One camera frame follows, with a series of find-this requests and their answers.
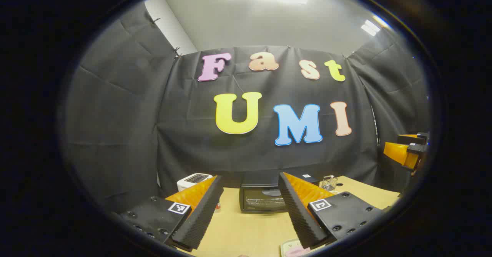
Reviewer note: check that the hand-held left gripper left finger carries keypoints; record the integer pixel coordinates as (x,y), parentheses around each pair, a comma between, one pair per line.
(203,214)

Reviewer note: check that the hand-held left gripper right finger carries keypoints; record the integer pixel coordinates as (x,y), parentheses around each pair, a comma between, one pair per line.
(298,214)

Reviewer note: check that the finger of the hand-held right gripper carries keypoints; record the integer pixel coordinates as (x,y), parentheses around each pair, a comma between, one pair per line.
(398,152)
(411,138)

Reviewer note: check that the white plate with pink food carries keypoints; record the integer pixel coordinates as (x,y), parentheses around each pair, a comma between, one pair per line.
(289,247)

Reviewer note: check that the black electric oven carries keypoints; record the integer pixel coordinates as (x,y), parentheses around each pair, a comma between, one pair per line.
(261,204)

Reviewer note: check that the white toaster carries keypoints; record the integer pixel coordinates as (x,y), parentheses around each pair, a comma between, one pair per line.
(194,179)

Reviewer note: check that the black backdrop cloth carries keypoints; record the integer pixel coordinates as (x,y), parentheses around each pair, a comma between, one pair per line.
(127,134)

